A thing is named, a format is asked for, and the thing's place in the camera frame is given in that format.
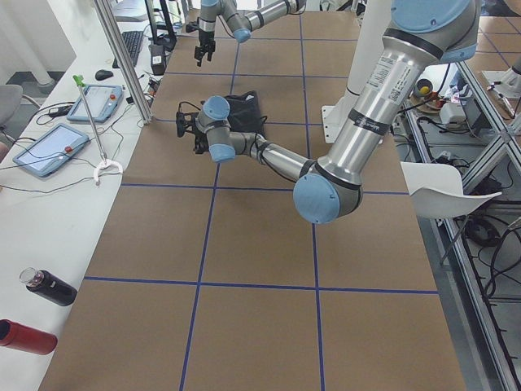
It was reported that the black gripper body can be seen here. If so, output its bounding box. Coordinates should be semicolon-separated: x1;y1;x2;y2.
176;111;209;154
186;23;216;56

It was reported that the black printed t-shirt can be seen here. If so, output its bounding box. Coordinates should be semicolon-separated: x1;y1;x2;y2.
224;90;266;136

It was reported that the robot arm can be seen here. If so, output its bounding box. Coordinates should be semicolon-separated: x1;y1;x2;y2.
177;1;481;224
186;0;306;67

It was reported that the black keyboard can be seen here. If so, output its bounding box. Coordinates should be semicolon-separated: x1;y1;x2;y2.
121;30;144;67

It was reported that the far blue teach pendant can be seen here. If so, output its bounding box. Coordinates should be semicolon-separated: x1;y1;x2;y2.
67;84;123;124

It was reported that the blue teach pendant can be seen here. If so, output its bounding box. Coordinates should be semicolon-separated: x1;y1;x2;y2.
12;124;90;178
67;84;123;124

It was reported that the black computer mouse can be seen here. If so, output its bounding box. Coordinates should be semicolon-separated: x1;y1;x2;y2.
94;69;113;81

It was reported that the reacher grabber stick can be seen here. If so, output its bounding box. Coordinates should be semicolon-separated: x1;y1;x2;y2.
72;75;124;186

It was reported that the near blue teach pendant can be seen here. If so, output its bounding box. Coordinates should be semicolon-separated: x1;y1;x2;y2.
12;124;90;178

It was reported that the brown paper table cover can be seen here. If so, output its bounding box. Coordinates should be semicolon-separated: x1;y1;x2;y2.
41;11;466;390

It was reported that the black water bottle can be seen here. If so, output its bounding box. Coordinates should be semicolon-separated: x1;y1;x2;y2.
19;267;77;306

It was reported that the white chair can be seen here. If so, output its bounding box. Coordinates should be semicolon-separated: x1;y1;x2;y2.
401;161;502;219

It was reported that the red water bottle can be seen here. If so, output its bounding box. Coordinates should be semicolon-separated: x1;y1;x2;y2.
1;319;58;355

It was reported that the aluminium frame post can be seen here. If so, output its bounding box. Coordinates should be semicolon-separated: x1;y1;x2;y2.
94;0;152;125

